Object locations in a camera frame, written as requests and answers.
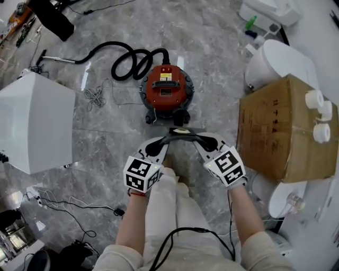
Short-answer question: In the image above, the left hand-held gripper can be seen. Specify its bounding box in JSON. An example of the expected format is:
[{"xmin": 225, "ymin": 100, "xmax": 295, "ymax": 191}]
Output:
[{"xmin": 122, "ymin": 135, "xmax": 171, "ymax": 194}]

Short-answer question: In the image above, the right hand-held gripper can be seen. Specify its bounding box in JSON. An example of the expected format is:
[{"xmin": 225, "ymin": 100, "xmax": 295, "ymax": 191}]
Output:
[{"xmin": 192, "ymin": 132, "xmax": 247, "ymax": 188}]

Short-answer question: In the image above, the person's right forearm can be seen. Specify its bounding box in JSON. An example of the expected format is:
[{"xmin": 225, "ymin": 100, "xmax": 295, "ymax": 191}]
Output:
[{"xmin": 227, "ymin": 185, "xmax": 265, "ymax": 244}]

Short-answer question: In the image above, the person's left forearm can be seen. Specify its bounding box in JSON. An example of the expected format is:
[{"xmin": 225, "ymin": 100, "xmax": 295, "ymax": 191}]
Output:
[{"xmin": 116, "ymin": 192, "xmax": 149, "ymax": 247}]

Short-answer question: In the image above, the grey wristband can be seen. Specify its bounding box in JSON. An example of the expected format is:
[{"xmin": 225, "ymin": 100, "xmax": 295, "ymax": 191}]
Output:
[{"xmin": 227, "ymin": 177, "xmax": 248, "ymax": 190}]

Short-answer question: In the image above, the red vacuum cleaner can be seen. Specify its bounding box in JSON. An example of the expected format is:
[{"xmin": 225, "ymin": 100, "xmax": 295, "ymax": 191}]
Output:
[{"xmin": 139, "ymin": 65, "xmax": 197, "ymax": 127}]

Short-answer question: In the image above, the large cardboard box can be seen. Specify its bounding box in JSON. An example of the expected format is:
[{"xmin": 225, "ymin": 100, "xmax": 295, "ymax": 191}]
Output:
[{"xmin": 236, "ymin": 74, "xmax": 339, "ymax": 184}]

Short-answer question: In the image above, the person's beige clothing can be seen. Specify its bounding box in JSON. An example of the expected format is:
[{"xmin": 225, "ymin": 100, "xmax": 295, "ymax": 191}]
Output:
[{"xmin": 92, "ymin": 166, "xmax": 295, "ymax": 271}]

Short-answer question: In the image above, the white toilet with open lid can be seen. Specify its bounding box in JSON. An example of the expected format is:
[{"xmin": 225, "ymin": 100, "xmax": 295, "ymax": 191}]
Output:
[{"xmin": 250, "ymin": 171, "xmax": 337, "ymax": 220}]

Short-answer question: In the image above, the clear plastic cup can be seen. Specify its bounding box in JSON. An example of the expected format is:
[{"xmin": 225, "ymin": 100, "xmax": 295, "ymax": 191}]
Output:
[{"xmin": 286, "ymin": 192, "xmax": 306, "ymax": 212}]

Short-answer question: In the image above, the large white cabinet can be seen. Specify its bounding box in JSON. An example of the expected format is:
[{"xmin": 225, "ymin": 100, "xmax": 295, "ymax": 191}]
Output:
[{"xmin": 0, "ymin": 71, "xmax": 76, "ymax": 175}]

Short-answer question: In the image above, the metal vacuum wand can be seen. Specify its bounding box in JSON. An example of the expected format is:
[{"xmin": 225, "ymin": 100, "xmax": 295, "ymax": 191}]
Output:
[{"xmin": 37, "ymin": 49, "xmax": 77, "ymax": 64}]

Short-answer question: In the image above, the orange box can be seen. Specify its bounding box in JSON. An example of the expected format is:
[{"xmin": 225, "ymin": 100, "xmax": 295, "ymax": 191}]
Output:
[{"xmin": 0, "ymin": 5, "xmax": 32, "ymax": 40}]

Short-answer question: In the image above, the black adapter cable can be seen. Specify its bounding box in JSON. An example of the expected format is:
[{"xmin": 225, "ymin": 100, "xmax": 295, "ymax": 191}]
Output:
[{"xmin": 21, "ymin": 192, "xmax": 125, "ymax": 239}]

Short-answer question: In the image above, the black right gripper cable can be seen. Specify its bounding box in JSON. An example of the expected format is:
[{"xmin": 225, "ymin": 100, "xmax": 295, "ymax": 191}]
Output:
[{"xmin": 227, "ymin": 189, "xmax": 237, "ymax": 261}]

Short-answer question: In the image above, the grey power cord bundle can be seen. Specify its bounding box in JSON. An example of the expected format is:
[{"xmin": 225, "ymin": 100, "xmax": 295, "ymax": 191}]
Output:
[{"xmin": 83, "ymin": 78, "xmax": 145, "ymax": 112}]

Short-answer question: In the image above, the black vacuum hose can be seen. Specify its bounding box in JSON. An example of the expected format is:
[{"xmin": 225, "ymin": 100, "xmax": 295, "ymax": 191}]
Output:
[{"xmin": 75, "ymin": 41, "xmax": 170, "ymax": 82}]

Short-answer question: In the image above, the black chest cable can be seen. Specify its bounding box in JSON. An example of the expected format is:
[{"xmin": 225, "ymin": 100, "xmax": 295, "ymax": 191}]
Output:
[{"xmin": 149, "ymin": 227, "xmax": 236, "ymax": 271}]

